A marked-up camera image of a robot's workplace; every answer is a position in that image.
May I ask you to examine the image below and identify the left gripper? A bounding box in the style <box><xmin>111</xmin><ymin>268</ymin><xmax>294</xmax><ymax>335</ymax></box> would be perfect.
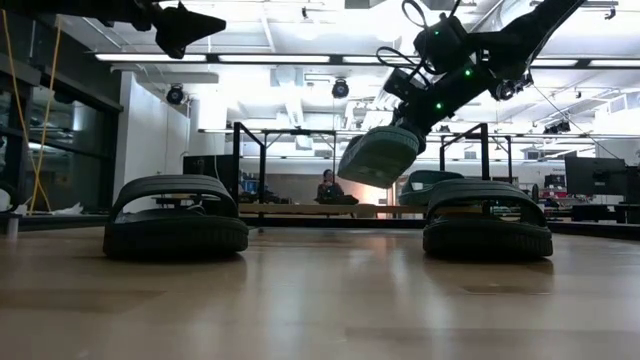
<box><xmin>130</xmin><ymin>0</ymin><xmax>228</xmax><ymax>60</ymax></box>

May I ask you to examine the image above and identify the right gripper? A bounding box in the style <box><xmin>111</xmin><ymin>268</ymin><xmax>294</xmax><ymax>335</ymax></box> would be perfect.
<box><xmin>393</xmin><ymin>96</ymin><xmax>450</xmax><ymax>155</ymax></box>

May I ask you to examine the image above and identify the teal rubber slide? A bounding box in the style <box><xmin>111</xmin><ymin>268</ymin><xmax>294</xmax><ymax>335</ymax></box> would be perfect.
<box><xmin>337</xmin><ymin>124</ymin><xmax>422</xmax><ymax>190</ymax></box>
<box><xmin>398</xmin><ymin>169</ymin><xmax>466</xmax><ymax>207</ymax></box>

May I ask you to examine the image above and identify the black rubber slide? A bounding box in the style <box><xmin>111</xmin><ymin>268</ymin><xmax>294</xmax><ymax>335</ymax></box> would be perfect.
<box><xmin>102</xmin><ymin>173</ymin><xmax>250</xmax><ymax>260</ymax></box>
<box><xmin>422</xmin><ymin>179</ymin><xmax>555</xmax><ymax>260</ymax></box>

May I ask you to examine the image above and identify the long ceiling light bar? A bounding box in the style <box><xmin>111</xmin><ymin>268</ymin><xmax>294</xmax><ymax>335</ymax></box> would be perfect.
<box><xmin>93</xmin><ymin>51</ymin><xmax>640</xmax><ymax>70</ymax></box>

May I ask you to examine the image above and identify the person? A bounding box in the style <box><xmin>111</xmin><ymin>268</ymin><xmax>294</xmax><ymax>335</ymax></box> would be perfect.
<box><xmin>314</xmin><ymin>168</ymin><xmax>360</xmax><ymax>206</ymax></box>

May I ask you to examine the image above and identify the black monitor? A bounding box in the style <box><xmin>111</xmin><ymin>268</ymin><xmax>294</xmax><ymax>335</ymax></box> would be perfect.
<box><xmin>564</xmin><ymin>156</ymin><xmax>627</xmax><ymax>197</ymax></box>
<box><xmin>182</xmin><ymin>153</ymin><xmax>235</xmax><ymax>181</ymax></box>

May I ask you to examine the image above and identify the white crumpled paper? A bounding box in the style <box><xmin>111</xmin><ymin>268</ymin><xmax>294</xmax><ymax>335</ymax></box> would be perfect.
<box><xmin>49</xmin><ymin>201</ymin><xmax>86</xmax><ymax>217</ymax></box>

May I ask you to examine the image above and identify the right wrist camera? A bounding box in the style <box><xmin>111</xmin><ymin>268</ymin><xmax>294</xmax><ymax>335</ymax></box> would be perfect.
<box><xmin>382</xmin><ymin>67</ymin><xmax>427</xmax><ymax>103</ymax></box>

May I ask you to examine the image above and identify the black cable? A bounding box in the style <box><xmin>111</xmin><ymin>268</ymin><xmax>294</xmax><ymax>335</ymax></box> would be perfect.
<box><xmin>374</xmin><ymin>0</ymin><xmax>432</xmax><ymax>70</ymax></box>

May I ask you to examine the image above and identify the black frame wooden shelf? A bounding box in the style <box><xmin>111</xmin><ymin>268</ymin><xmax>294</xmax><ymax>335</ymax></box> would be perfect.
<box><xmin>231</xmin><ymin>121</ymin><xmax>515</xmax><ymax>232</ymax></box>

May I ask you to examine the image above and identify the black aluminium rig frame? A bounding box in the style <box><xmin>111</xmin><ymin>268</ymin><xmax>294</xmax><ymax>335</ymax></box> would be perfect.
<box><xmin>0</xmin><ymin>213</ymin><xmax>640</xmax><ymax>242</ymax></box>

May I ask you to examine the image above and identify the yellow cable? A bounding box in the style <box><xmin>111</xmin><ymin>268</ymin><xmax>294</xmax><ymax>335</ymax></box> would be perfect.
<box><xmin>0</xmin><ymin>0</ymin><xmax>64</xmax><ymax>215</ymax></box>

